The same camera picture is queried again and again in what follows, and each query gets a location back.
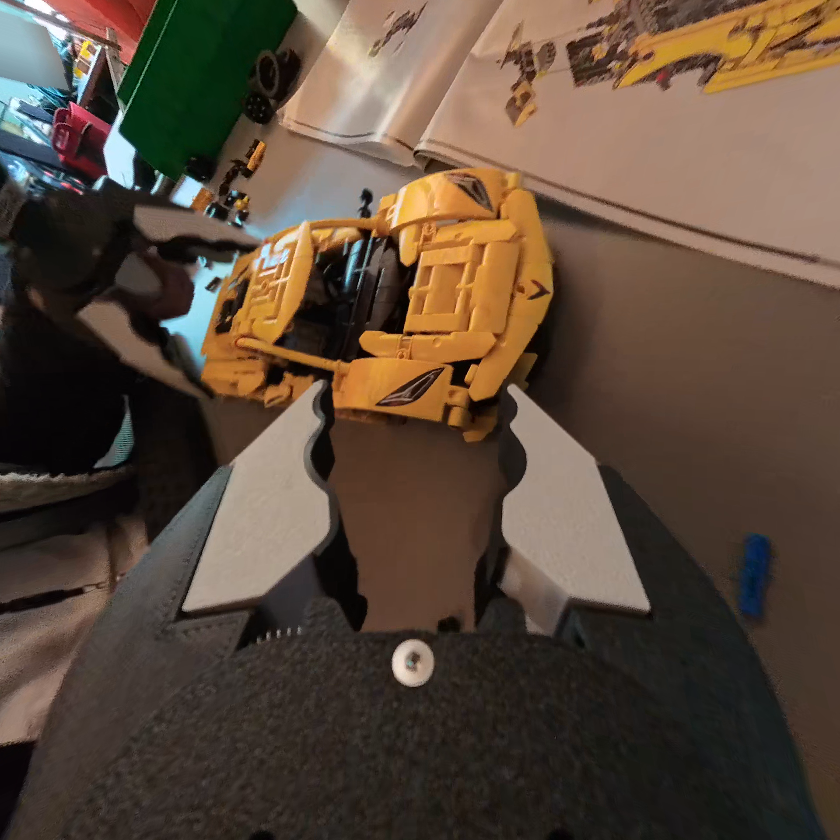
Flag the beige trousers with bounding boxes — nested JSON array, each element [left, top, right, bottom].
[[0, 512, 153, 746]]

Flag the green plastic bin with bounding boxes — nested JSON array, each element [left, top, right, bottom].
[[118, 0, 299, 181]]

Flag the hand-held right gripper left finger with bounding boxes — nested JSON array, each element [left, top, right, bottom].
[[178, 379, 371, 632]]

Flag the pile of small black yellow pieces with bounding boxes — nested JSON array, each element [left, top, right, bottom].
[[190, 139, 267, 227]]

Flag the yellow brick car model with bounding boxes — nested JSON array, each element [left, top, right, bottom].
[[200, 167, 555, 442]]

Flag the person's left hand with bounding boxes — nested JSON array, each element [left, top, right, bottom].
[[152, 264, 196, 324]]

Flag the grey desk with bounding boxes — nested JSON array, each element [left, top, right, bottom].
[[98, 13, 840, 840]]

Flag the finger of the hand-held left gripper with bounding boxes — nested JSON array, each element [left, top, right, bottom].
[[75, 304, 215, 401], [133, 205, 265, 263]]

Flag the red plastic bin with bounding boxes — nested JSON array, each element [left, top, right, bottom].
[[46, 0, 158, 64]]

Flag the open instruction booklet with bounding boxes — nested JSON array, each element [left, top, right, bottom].
[[279, 0, 840, 290]]

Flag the black fleece-lined jacket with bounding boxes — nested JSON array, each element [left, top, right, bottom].
[[0, 394, 142, 519]]

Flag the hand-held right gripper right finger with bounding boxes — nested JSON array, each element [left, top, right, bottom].
[[476, 382, 652, 647]]

